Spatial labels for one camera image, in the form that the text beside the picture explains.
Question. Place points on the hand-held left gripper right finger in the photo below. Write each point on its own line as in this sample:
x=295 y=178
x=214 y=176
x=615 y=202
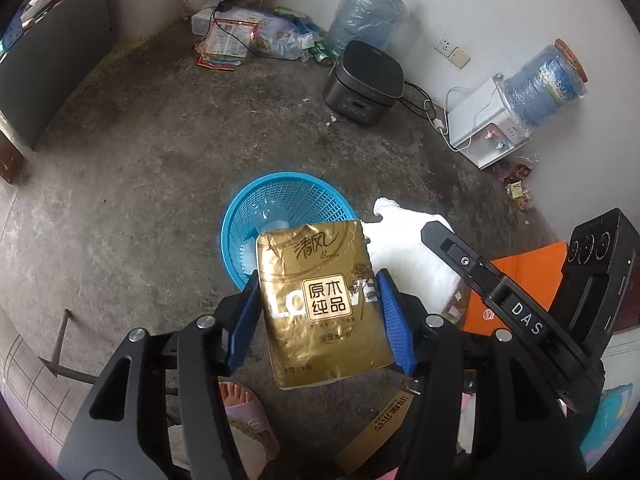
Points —
x=395 y=320

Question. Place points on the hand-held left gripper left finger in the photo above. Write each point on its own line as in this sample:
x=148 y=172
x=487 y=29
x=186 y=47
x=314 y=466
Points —
x=242 y=320

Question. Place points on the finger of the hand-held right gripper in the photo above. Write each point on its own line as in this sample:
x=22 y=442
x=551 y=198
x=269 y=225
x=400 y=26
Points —
x=460 y=260

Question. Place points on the gold tissue pack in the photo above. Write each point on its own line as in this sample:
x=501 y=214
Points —
x=320 y=320

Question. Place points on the blue plastic mesh basket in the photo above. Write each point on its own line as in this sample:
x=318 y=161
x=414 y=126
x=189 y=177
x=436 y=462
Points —
x=280 y=195

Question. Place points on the white fluffy cloth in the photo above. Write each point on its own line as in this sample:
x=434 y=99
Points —
x=400 y=240

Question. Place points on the blue printed cloth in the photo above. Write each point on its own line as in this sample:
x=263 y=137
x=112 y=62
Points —
x=610 y=420

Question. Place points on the person's foot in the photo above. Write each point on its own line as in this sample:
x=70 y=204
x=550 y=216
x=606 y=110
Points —
x=237 y=392

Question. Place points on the orange flat box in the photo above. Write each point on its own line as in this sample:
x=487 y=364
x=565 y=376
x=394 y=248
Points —
x=540 y=280

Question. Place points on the scattered snack wrappers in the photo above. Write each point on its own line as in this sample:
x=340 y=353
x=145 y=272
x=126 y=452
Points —
x=515 y=180

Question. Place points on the pink slipper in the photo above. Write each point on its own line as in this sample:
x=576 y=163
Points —
x=250 y=422

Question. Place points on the brown cardboard box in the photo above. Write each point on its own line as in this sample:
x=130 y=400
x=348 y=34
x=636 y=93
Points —
x=380 y=425

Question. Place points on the clear plastic soda bottle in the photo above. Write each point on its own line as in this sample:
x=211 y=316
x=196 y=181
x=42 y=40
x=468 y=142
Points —
x=270 y=217

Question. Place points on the white water dispenser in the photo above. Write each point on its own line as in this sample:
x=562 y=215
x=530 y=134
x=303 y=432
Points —
x=475 y=120

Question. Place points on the rusty metal rod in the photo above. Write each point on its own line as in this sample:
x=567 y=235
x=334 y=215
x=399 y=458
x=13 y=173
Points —
x=60 y=330

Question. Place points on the blue dispenser water bottle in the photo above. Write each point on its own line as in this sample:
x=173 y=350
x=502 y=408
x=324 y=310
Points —
x=540 y=85

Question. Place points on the black rice cooker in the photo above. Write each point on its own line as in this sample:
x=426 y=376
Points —
x=365 y=80

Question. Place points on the green drink can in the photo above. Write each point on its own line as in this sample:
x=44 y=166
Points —
x=322 y=55

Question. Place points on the empty bagged water jug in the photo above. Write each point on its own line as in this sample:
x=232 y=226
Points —
x=365 y=15

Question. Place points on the pile of paper packets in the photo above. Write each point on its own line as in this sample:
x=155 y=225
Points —
x=240 y=35

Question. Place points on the dark grey cabinet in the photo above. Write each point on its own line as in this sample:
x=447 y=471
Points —
x=60 y=60

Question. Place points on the beige wall plate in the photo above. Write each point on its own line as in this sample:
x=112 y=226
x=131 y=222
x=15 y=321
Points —
x=459 y=58

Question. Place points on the white wall socket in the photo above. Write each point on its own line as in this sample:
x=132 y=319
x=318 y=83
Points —
x=442 y=44

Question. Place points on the brown wooden post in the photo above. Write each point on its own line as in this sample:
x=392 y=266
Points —
x=10 y=157

